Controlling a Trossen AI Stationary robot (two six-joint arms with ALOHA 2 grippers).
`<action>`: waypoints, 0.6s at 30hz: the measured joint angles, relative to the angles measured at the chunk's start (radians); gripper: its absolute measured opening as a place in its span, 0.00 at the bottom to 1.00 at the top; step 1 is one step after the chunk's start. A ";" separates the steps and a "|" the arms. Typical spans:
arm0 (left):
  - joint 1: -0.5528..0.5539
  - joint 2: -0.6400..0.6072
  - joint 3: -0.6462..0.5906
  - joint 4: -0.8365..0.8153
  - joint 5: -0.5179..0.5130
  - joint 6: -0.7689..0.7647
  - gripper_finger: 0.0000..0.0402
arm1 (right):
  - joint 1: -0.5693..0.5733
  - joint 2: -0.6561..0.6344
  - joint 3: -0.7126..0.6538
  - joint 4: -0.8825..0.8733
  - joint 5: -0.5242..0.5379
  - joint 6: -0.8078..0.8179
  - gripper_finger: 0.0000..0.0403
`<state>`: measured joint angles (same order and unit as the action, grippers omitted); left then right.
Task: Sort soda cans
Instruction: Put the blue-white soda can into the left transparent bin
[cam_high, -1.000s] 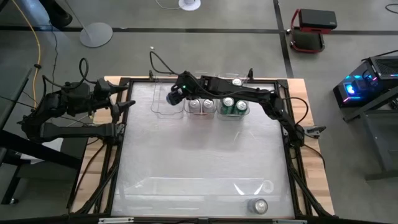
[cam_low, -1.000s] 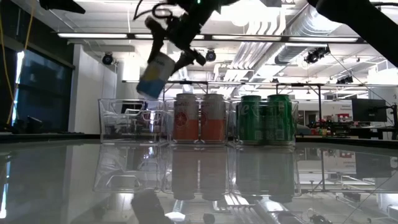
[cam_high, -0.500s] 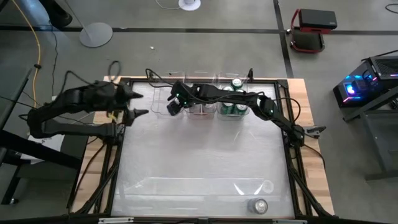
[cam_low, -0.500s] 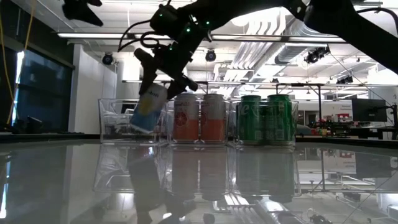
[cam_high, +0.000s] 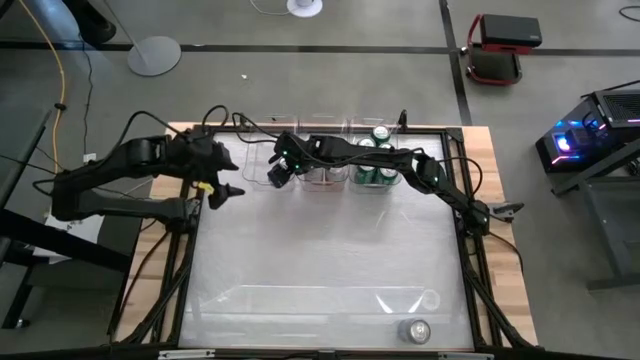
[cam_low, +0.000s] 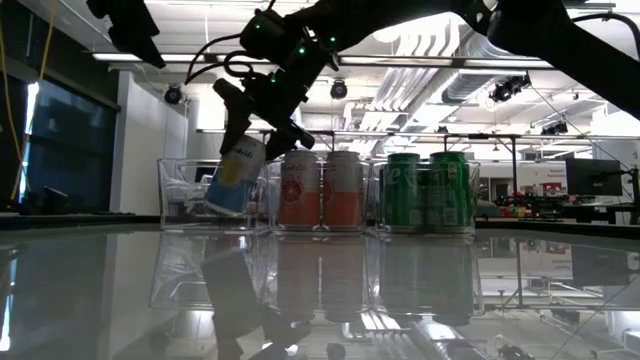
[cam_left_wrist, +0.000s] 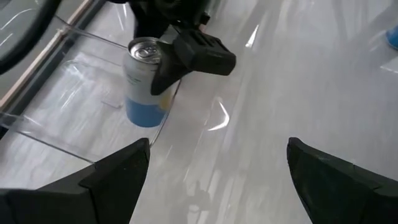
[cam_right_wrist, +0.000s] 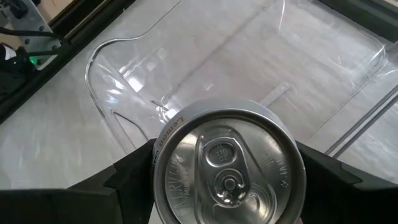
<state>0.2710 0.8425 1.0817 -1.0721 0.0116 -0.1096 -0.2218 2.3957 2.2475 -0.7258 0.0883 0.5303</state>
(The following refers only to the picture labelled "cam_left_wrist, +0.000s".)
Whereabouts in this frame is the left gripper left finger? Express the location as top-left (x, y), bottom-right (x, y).
top-left (0, 138), bottom-right (151, 224)

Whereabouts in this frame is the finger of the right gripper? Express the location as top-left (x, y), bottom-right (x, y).
top-left (150, 29), bottom-right (237, 96)
top-left (132, 9), bottom-right (170, 40)

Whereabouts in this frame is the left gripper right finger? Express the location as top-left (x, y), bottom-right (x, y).
top-left (286, 136), bottom-right (398, 224)

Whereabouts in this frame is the blue Spindrift can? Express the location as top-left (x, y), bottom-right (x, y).
top-left (384, 24), bottom-right (398, 51)
top-left (122, 36), bottom-right (175, 128)

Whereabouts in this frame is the clear plastic bin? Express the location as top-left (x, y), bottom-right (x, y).
top-left (0, 18), bottom-right (183, 164)

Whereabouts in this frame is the black looped camera cable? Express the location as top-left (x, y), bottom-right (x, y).
top-left (0, 0), bottom-right (63, 75)

